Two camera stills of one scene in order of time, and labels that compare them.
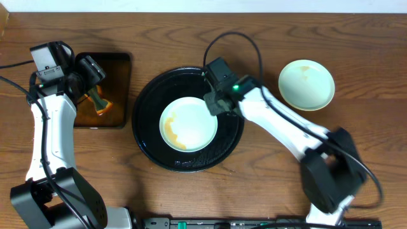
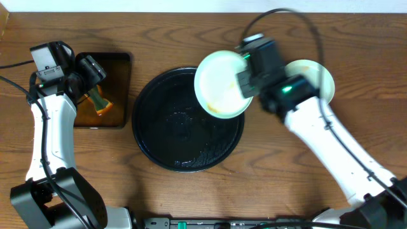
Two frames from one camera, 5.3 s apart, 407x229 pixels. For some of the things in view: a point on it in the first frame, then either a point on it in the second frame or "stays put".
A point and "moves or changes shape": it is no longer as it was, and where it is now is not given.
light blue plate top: (307, 84) stays put
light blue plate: (187, 125) moves or changes shape
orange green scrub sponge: (102, 105) stays put
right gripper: (214, 108) → (243, 79)
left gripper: (91, 74) stays put
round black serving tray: (154, 95) stays put
